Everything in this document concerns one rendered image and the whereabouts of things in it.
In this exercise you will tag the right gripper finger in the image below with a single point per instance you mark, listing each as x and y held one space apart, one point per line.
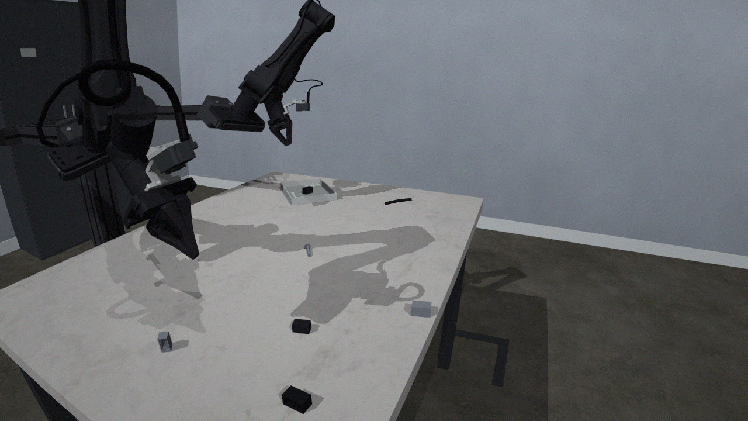
184 207
169 214

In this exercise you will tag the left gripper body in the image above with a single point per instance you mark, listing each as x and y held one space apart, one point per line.
278 114

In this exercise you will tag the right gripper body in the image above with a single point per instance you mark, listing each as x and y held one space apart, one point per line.
150 189

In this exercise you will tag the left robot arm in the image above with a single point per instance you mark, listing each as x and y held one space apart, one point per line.
275 75

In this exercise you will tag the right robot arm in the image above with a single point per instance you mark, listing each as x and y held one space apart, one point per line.
131 120

